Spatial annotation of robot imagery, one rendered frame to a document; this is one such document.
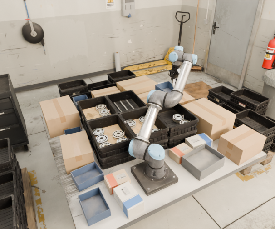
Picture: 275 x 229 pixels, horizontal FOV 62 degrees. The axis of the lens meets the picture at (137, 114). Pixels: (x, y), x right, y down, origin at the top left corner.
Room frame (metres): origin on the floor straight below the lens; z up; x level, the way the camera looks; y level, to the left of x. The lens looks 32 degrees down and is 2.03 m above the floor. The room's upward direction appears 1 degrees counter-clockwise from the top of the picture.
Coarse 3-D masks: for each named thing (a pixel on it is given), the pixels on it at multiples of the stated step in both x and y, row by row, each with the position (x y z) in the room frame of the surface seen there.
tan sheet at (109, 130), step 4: (116, 124) 1.72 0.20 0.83; (104, 128) 1.67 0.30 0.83; (108, 128) 1.67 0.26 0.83; (112, 128) 1.67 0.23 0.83; (116, 128) 1.67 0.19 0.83; (104, 132) 1.61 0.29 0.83; (108, 132) 1.61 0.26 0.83; (112, 132) 1.61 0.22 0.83; (108, 136) 1.55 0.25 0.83; (112, 136) 1.55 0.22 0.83; (108, 140) 1.49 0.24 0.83; (112, 140) 1.49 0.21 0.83; (116, 140) 1.49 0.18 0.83
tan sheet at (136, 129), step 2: (134, 120) 1.79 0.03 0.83; (136, 120) 1.78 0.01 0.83; (138, 120) 1.78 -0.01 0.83; (136, 122) 1.75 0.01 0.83; (138, 122) 1.75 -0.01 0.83; (136, 124) 1.72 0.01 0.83; (138, 124) 1.72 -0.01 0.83; (140, 124) 1.72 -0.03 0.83; (136, 126) 1.69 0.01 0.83; (138, 126) 1.69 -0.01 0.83; (140, 126) 1.69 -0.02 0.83; (154, 126) 1.68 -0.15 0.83; (134, 128) 1.66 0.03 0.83; (136, 128) 1.66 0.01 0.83; (138, 128) 1.66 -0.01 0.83; (140, 128) 1.66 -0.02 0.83; (154, 128) 1.65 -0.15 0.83; (156, 128) 1.65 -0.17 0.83; (134, 130) 1.63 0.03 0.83; (136, 130) 1.63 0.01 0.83; (138, 130) 1.63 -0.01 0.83; (134, 132) 1.60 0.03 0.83; (136, 132) 1.60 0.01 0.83; (138, 132) 1.60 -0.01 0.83
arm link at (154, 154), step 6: (156, 144) 1.25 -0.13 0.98; (150, 150) 1.19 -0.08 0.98; (156, 150) 1.19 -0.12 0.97; (162, 150) 1.20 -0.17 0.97; (144, 156) 1.19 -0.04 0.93; (150, 156) 1.17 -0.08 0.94; (156, 156) 1.15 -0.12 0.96; (162, 156) 1.17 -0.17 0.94; (150, 162) 1.17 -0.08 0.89; (156, 162) 1.15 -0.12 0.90; (162, 162) 1.17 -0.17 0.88; (156, 168) 1.16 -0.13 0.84
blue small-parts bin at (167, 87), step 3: (168, 81) 1.97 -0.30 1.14; (159, 84) 1.92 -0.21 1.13; (162, 84) 1.94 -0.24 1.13; (165, 84) 1.95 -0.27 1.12; (168, 84) 1.97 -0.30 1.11; (171, 84) 1.93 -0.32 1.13; (156, 87) 1.89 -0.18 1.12; (159, 87) 1.92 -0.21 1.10; (162, 87) 1.94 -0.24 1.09; (165, 87) 1.96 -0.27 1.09; (168, 87) 1.97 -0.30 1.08; (171, 87) 1.93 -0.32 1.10; (162, 90) 1.79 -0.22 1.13; (165, 90) 1.91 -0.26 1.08; (168, 90) 1.91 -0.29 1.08
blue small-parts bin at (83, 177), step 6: (84, 168) 1.26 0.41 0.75; (90, 168) 1.29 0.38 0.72; (96, 168) 1.30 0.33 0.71; (72, 174) 1.18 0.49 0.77; (78, 174) 1.23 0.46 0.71; (84, 174) 1.24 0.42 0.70; (90, 174) 1.24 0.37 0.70; (96, 174) 1.24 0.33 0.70; (102, 174) 1.19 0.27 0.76; (78, 180) 1.18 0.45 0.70; (84, 180) 1.18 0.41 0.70; (90, 180) 1.13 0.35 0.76; (96, 180) 1.16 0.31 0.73; (78, 186) 1.08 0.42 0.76; (84, 186) 1.11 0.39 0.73
